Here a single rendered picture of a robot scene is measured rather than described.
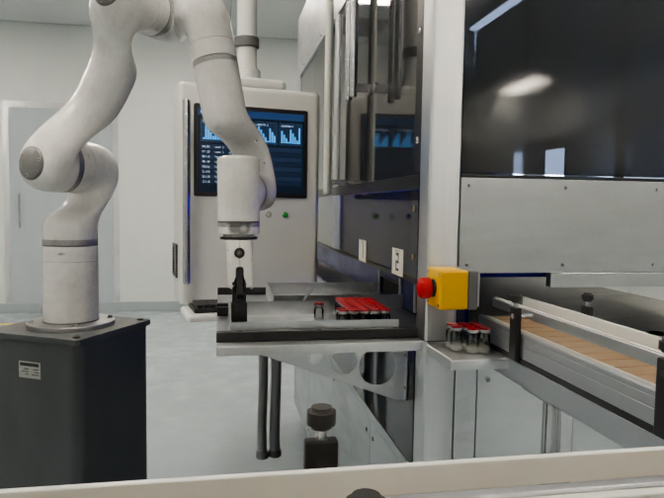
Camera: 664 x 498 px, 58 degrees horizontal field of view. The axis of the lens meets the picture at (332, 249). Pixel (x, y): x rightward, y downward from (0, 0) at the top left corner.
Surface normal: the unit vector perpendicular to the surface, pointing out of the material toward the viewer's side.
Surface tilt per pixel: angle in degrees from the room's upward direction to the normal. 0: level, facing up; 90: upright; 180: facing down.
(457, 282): 90
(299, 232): 90
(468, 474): 90
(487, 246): 90
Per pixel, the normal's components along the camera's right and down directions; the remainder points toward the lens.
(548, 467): 0.18, 0.07
